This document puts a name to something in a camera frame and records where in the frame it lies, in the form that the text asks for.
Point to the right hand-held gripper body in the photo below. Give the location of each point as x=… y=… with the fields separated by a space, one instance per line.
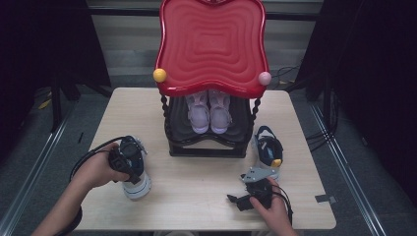
x=260 y=191

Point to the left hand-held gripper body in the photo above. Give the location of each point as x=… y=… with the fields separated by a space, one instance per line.
x=119 y=160

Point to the navy and white sneaker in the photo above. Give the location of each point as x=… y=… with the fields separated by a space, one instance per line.
x=267 y=147
x=139 y=190

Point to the purple sandal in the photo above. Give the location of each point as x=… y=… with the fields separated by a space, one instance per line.
x=198 y=114
x=220 y=114

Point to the red and black shoe rack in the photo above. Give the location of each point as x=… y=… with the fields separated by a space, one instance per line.
x=213 y=49

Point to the person's left hand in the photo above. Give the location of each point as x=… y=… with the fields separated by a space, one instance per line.
x=95 y=170

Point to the person's right hand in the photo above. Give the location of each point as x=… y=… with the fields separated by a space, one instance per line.
x=278 y=219

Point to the small black tape piece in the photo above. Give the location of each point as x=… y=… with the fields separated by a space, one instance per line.
x=80 y=137

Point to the grey tape strip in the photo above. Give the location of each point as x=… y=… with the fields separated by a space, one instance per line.
x=326 y=198

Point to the black stand leg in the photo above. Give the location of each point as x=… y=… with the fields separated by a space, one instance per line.
x=56 y=105

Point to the yellow tape piece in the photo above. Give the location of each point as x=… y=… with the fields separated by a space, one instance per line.
x=45 y=104

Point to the black curtain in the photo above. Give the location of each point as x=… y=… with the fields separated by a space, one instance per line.
x=377 y=82
x=39 y=49

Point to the metal floor rail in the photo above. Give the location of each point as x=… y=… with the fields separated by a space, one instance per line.
x=347 y=170
x=32 y=177

